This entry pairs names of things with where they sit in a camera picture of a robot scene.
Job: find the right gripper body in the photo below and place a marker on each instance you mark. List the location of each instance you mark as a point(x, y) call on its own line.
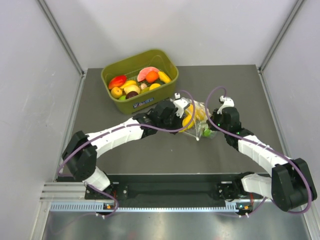
point(218, 120)

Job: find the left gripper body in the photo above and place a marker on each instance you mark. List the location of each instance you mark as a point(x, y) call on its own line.
point(175, 120)

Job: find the polka dot zip bag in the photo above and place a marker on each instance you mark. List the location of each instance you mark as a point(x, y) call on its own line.
point(197, 130)

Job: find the fake red mango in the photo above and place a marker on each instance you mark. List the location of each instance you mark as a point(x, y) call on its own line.
point(117, 81)

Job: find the fake green fruit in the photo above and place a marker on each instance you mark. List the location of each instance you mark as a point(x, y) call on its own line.
point(207, 133)

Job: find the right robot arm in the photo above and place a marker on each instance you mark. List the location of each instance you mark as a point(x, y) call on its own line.
point(289, 184)

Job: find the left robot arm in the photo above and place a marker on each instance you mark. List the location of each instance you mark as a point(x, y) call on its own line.
point(81, 153)

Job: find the fake yellow pepper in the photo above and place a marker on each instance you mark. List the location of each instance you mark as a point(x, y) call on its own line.
point(154, 86)

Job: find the fake banana in tub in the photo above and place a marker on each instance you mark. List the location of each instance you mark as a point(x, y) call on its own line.
point(164, 77)

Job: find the fake mushroom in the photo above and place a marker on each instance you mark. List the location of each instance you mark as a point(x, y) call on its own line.
point(143, 86)

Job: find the fake dark red plum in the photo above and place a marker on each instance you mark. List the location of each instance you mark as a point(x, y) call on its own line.
point(131, 94)

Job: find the fake yellow pear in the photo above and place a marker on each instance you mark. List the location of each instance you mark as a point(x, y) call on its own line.
point(132, 88)

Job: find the fake watermelon slice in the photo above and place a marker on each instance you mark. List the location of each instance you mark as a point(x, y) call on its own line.
point(142, 74)

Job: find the fake lime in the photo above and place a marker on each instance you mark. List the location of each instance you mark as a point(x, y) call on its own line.
point(122, 98)

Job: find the fake small banana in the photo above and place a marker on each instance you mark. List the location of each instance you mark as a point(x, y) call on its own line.
point(128, 83)

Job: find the fake orange persimmon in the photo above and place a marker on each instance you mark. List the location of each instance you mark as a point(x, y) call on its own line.
point(116, 92)

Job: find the olive green plastic tub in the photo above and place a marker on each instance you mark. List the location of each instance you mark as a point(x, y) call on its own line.
point(130, 67)

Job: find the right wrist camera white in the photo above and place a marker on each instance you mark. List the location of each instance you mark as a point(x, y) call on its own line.
point(226, 102)

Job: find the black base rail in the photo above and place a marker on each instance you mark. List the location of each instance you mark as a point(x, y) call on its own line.
point(178, 188)

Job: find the grey cable duct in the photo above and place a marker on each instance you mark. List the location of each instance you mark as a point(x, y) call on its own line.
point(104, 207)

